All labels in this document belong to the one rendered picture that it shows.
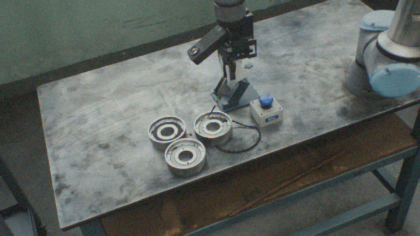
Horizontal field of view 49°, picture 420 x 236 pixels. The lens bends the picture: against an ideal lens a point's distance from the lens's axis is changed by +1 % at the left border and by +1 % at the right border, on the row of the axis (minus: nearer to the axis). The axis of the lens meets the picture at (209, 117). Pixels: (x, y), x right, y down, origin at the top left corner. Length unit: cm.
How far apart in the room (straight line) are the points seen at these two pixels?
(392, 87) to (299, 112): 27
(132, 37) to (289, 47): 151
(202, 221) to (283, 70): 54
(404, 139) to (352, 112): 35
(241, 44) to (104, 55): 189
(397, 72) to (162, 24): 198
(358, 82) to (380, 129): 34
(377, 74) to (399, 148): 50
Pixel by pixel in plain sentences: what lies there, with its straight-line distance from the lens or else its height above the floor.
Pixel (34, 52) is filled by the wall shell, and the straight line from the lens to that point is 287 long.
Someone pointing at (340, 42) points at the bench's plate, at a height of 80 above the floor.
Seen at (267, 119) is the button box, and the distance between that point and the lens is 127.
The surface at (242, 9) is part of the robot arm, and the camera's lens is 108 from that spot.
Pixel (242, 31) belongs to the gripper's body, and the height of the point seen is 109.
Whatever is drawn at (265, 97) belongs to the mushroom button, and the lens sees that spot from 126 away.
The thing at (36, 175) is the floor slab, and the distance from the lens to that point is 248.
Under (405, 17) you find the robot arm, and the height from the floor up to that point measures 113.
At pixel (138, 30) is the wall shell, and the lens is 290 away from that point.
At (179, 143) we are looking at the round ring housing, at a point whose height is 83.
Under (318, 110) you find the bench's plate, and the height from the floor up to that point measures 80.
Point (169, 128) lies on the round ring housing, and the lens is 128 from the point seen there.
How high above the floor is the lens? 170
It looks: 43 degrees down
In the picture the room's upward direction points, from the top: 7 degrees counter-clockwise
